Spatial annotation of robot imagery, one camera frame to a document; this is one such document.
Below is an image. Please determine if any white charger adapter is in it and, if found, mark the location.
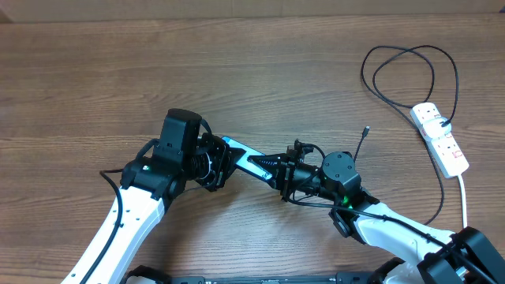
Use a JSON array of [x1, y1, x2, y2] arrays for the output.
[[421, 117, 452, 141]]

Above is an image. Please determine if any white power strip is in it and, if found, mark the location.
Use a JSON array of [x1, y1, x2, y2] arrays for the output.
[[410, 103, 469, 178]]

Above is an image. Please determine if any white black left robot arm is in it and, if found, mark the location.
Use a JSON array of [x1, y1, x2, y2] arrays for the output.
[[64, 109, 232, 283]]

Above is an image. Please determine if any Samsung Galaxy smartphone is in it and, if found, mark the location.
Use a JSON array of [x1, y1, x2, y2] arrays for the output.
[[223, 136, 272, 182]]

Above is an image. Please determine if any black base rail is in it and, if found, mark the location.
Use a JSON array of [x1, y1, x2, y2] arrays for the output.
[[120, 265, 380, 284]]

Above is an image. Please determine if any white power strip cord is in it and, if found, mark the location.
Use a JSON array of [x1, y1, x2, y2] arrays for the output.
[[457, 174, 469, 230]]

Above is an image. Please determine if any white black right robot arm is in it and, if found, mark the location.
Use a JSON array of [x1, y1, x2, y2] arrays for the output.
[[238, 141, 504, 283]]

